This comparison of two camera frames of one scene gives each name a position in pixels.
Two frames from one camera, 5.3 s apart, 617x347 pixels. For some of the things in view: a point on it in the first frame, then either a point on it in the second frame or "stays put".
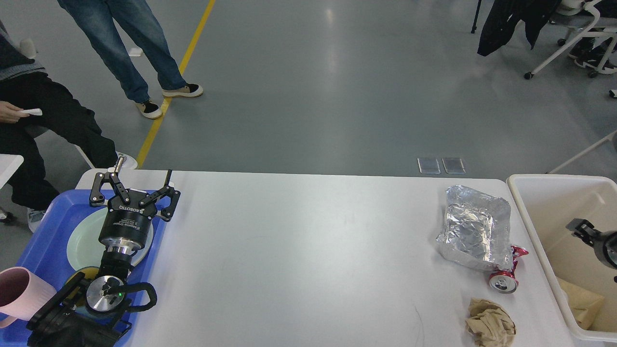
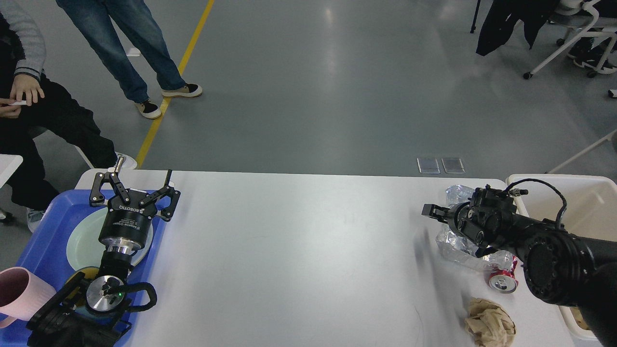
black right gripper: x=604 y=243 → x=455 y=214
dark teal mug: x=89 y=273 stays put
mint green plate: x=85 y=249 stays put
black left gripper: x=126 y=226 stays put
